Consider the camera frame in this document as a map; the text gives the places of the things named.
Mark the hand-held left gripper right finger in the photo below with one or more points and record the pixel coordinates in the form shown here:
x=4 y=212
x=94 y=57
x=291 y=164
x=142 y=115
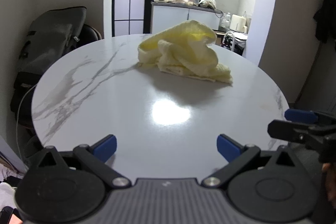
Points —
x=228 y=147

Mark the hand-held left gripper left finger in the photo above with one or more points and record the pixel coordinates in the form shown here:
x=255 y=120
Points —
x=106 y=147

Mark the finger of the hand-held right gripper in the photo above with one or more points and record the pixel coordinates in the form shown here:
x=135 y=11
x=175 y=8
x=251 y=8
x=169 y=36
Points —
x=288 y=129
x=299 y=115

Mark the yellow towel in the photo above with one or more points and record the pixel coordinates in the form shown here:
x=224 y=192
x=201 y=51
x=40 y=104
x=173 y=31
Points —
x=183 y=53

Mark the black bag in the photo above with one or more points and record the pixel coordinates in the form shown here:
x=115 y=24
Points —
x=23 y=98

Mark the low side cart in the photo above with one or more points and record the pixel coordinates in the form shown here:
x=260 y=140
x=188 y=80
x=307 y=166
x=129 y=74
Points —
x=236 y=41

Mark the white cloth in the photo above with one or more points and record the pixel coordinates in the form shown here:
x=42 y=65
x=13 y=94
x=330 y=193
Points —
x=6 y=195

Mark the black chair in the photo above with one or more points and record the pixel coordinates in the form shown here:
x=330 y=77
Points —
x=90 y=35

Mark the clear glass jars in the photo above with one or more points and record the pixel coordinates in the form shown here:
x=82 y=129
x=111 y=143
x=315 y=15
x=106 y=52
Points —
x=225 y=22

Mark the grey backpack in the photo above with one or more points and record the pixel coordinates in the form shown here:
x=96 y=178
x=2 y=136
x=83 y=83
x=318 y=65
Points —
x=52 y=40

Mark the white kitchen counter cabinet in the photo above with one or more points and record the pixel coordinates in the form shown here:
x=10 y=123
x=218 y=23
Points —
x=181 y=18

